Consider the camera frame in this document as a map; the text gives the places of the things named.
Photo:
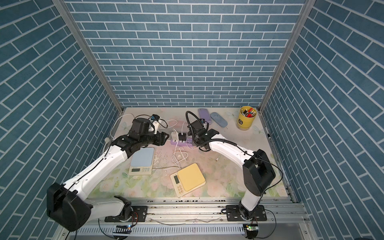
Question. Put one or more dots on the black USB wall charger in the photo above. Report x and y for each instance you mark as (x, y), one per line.
(182, 137)

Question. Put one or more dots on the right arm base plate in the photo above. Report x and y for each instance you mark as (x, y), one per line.
(236, 213)

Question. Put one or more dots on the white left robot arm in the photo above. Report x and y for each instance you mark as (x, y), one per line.
(67, 203)

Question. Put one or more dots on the purple pencil case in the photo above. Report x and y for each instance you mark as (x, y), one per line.
(204, 114)

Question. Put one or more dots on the yellow pen cup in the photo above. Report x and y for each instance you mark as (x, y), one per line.
(246, 117)

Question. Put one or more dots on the aluminium mounting rail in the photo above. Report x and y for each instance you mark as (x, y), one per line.
(188, 211)

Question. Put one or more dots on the blue pencil case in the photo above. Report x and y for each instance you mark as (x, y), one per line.
(218, 119)

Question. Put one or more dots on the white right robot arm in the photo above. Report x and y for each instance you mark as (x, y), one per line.
(258, 171)

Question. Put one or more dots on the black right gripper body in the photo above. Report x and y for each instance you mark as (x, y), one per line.
(195, 141)

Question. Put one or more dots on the floral table mat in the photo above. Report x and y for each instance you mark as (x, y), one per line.
(224, 178)

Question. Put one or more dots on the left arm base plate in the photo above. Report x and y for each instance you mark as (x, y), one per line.
(132, 214)

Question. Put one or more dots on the blue electronic kitchen scale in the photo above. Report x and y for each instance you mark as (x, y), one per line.
(142, 162)

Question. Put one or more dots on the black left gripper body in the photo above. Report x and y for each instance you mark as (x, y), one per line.
(150, 138)

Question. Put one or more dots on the white USB wall charger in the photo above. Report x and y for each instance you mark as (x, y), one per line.
(175, 136)

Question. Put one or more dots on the purple power strip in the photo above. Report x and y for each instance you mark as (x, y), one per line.
(187, 143)

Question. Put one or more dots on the yellow electronic kitchen scale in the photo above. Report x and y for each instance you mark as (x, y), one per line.
(187, 180)

